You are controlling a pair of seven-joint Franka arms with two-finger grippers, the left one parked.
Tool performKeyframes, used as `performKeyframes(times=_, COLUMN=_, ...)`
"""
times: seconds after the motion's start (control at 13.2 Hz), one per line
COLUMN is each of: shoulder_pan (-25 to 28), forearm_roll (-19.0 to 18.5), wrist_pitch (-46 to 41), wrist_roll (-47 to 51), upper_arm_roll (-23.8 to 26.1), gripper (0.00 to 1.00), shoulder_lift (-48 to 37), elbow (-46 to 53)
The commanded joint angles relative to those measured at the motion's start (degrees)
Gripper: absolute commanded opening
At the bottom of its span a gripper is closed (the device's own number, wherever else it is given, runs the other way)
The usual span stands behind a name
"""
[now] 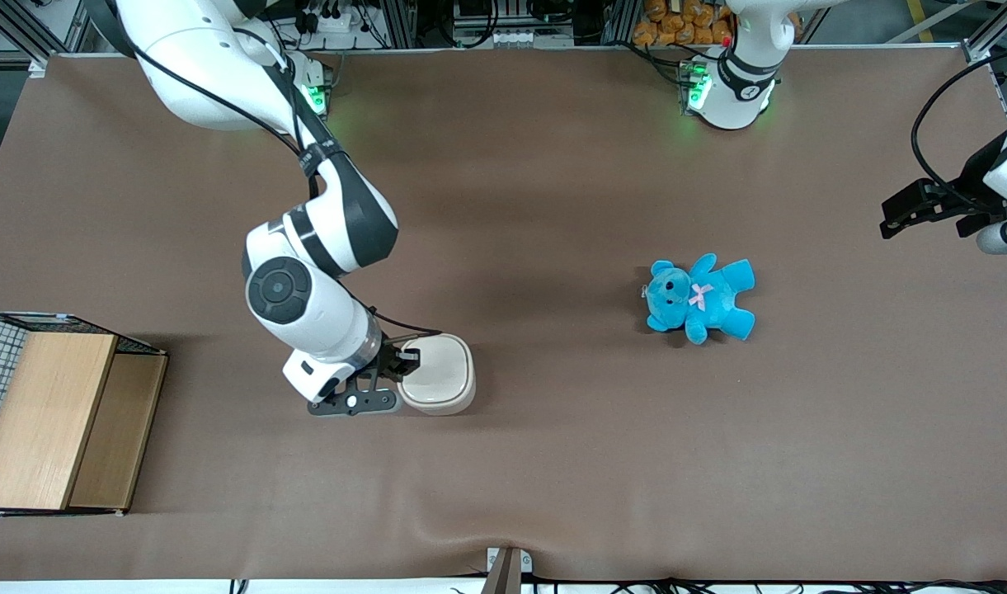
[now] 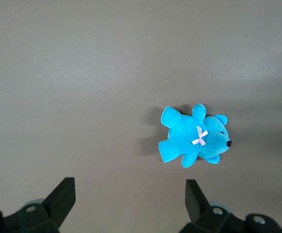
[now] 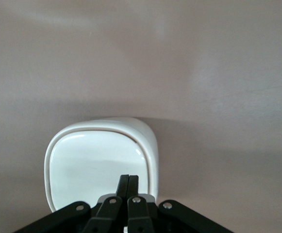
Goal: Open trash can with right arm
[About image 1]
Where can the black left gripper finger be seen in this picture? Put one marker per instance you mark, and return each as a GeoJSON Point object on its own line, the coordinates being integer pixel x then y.
{"type": "Point", "coordinates": [911, 196]}
{"type": "Point", "coordinates": [903, 224]}

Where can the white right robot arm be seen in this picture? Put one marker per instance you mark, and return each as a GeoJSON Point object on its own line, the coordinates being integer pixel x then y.
{"type": "Point", "coordinates": [322, 214]}

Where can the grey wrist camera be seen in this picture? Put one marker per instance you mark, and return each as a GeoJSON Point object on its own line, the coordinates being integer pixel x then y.
{"type": "Point", "coordinates": [1006, 238]}
{"type": "Point", "coordinates": [350, 402]}

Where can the orange plush toy pile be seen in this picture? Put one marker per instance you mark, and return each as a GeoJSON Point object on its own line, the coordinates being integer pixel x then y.
{"type": "Point", "coordinates": [676, 25]}

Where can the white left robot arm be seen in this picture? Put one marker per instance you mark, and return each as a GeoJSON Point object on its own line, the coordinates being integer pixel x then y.
{"type": "Point", "coordinates": [730, 99]}

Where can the white trash can lid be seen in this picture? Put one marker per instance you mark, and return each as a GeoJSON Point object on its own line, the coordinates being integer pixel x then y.
{"type": "Point", "coordinates": [445, 367]}

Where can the white trash can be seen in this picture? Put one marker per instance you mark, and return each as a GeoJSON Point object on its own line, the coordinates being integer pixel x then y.
{"type": "Point", "coordinates": [449, 409]}

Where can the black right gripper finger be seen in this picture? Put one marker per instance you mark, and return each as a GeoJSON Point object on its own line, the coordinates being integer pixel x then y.
{"type": "Point", "coordinates": [402, 370]}
{"type": "Point", "coordinates": [410, 355]}

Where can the aluminium frame corner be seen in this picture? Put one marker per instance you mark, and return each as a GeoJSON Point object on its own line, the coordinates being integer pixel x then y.
{"type": "Point", "coordinates": [977, 45]}
{"type": "Point", "coordinates": [8, 58]}

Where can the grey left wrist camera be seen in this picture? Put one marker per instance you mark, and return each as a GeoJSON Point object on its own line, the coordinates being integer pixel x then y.
{"type": "Point", "coordinates": [1006, 238]}

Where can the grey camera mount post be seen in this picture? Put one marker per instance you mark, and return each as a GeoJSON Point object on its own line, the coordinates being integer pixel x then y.
{"type": "Point", "coordinates": [507, 573]}

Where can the blue teddy bear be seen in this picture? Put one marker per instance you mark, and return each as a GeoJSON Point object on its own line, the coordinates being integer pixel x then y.
{"type": "Point", "coordinates": [717, 297]}

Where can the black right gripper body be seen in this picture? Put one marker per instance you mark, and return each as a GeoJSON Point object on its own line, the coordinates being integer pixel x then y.
{"type": "Point", "coordinates": [389, 356]}

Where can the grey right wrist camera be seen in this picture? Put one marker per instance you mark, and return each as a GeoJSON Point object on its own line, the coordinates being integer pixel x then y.
{"type": "Point", "coordinates": [350, 402]}

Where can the aluminium frame post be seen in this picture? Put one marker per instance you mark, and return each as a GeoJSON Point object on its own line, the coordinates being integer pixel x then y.
{"type": "Point", "coordinates": [618, 21]}
{"type": "Point", "coordinates": [400, 21]}

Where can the brown table mat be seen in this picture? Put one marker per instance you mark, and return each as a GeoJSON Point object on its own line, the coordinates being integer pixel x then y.
{"type": "Point", "coordinates": [635, 462]}

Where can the white power strip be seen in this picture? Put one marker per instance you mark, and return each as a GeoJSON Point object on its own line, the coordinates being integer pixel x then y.
{"type": "Point", "coordinates": [334, 21]}

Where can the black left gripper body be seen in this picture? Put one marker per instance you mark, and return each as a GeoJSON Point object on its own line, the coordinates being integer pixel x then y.
{"type": "Point", "coordinates": [959, 200]}

